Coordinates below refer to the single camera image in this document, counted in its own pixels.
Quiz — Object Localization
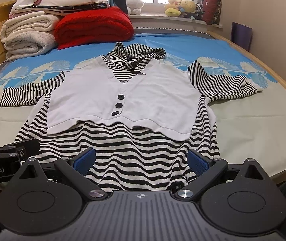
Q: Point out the striped hoodie with white vest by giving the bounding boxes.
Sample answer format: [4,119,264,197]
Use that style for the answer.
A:
[0,42,259,192]

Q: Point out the stack of folded clothes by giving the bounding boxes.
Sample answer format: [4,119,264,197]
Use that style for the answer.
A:
[9,0,110,18]

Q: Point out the blue patterned bed sheet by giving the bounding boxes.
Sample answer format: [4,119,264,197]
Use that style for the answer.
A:
[0,34,286,189]

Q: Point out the cream folded blanket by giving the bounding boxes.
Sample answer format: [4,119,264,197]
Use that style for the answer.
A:
[0,11,60,61]

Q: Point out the purple box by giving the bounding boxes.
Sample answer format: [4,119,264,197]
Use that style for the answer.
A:
[230,22,253,51]

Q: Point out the red folded blanket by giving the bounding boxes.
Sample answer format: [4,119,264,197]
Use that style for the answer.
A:
[54,7,134,50]

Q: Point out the dark red cushion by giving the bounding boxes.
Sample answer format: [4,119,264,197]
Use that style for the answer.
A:
[202,0,222,25]

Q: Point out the yellow plush toys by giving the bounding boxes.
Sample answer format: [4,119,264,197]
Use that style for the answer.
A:
[165,0,197,19]

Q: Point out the white plush toy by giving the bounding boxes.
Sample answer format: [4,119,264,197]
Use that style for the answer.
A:
[126,0,144,15]

